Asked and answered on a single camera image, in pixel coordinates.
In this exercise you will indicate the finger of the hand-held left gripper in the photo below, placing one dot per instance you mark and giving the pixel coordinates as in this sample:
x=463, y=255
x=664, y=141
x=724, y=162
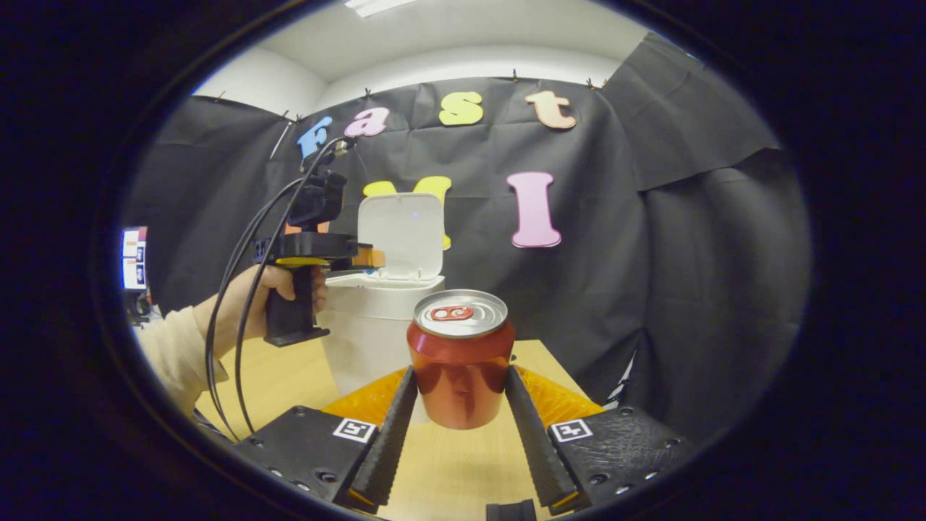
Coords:
x=370, y=258

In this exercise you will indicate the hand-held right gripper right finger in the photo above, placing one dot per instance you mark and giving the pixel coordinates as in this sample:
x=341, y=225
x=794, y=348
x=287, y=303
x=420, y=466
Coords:
x=539, y=441

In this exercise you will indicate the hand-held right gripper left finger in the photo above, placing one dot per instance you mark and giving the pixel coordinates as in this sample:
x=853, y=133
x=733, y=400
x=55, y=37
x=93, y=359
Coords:
x=387, y=441

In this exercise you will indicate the white desktop garbage bin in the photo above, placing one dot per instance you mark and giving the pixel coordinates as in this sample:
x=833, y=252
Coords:
x=369, y=340

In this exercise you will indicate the red pop can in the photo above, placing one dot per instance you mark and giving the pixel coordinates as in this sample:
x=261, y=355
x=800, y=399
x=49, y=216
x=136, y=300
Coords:
x=463, y=369

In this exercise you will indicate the wooden desktop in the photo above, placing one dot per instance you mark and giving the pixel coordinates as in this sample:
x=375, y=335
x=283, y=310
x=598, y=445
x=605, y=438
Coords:
x=463, y=463

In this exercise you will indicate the computer monitor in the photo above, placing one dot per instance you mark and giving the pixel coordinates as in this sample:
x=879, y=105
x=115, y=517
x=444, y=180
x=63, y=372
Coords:
x=134, y=260

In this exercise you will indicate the ceiling light panel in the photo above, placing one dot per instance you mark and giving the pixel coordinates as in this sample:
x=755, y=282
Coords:
x=380, y=6

